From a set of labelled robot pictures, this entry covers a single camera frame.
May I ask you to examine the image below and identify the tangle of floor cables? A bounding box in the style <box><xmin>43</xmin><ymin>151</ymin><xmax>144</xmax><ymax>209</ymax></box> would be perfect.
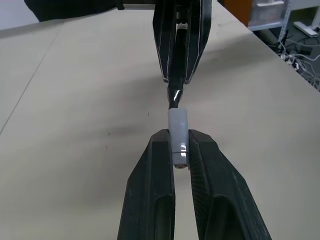
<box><xmin>272</xmin><ymin>29</ymin><xmax>320</xmax><ymax>90</ymax></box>

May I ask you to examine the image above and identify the black marker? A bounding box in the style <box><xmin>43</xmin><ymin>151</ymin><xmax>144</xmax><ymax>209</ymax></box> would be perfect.
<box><xmin>166</xmin><ymin>21</ymin><xmax>189</xmax><ymax>111</ymax></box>

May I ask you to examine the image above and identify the white perforated shelf post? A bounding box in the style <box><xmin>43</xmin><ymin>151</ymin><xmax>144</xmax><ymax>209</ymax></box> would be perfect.
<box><xmin>279</xmin><ymin>0</ymin><xmax>294</xmax><ymax>55</ymax></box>

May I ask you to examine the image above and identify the dark rounded shape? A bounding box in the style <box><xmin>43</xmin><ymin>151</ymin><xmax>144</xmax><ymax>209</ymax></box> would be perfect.
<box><xmin>23</xmin><ymin>0</ymin><xmax>156</xmax><ymax>24</ymax></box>

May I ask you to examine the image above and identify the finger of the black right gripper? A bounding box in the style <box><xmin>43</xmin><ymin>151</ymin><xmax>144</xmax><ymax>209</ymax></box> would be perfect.
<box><xmin>184</xmin><ymin>0</ymin><xmax>213</xmax><ymax>85</ymax></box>
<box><xmin>152</xmin><ymin>0</ymin><xmax>177</xmax><ymax>84</ymax></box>

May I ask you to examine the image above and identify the orange-brown cabinet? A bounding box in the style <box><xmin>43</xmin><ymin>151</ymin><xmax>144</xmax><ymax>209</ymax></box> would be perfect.
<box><xmin>219</xmin><ymin>0</ymin><xmax>252</xmax><ymax>27</ymax></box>

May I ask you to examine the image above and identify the white desk foot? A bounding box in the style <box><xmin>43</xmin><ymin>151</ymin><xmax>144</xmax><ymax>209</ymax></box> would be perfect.
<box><xmin>293</xmin><ymin>20</ymin><xmax>320</xmax><ymax>39</ymax></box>

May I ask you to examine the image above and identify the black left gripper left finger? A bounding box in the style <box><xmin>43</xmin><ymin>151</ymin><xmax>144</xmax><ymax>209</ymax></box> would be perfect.
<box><xmin>116</xmin><ymin>128</ymin><xmax>175</xmax><ymax>240</ymax></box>

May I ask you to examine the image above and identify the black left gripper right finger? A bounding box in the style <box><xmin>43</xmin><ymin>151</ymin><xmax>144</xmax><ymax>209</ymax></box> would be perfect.
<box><xmin>187</xmin><ymin>128</ymin><xmax>272</xmax><ymax>240</ymax></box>

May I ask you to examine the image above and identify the grey marker cap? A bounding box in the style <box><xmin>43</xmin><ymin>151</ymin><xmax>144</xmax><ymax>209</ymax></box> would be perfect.
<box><xmin>167</xmin><ymin>107</ymin><xmax>190</xmax><ymax>172</ymax></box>

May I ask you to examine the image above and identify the white plastic drawer box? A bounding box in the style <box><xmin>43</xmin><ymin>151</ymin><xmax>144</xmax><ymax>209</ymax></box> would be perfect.
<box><xmin>249</xmin><ymin>0</ymin><xmax>286</xmax><ymax>27</ymax></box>

